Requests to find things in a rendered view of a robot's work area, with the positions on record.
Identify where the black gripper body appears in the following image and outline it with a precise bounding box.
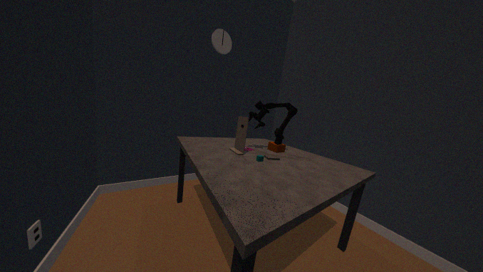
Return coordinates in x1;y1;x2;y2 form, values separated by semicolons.
249;111;265;127

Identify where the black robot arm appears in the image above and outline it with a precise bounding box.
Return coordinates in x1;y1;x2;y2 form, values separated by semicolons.
255;101;298;145

